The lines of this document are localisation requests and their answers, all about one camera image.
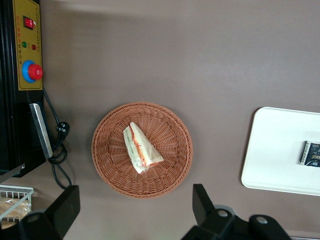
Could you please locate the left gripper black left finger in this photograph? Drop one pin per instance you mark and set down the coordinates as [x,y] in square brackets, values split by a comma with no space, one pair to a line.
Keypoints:
[60,215]

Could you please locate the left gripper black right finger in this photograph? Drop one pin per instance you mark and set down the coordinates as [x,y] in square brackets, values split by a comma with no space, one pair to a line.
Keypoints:
[205,215]

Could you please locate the triangle sandwich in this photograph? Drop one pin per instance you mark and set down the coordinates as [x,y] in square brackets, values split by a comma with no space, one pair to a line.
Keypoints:
[140,147]

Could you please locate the round brown wicker basket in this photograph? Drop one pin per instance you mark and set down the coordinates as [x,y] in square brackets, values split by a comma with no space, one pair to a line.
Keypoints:
[170,130]

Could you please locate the cream rectangular tray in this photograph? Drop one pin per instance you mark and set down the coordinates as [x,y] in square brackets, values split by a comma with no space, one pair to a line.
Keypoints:
[272,150]

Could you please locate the clear bag of fried snacks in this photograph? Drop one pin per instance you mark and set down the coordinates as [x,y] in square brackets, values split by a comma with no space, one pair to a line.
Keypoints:
[12,208]
[5,224]

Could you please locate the black snack packet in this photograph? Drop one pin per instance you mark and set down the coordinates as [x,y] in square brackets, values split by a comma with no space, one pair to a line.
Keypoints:
[310,153]

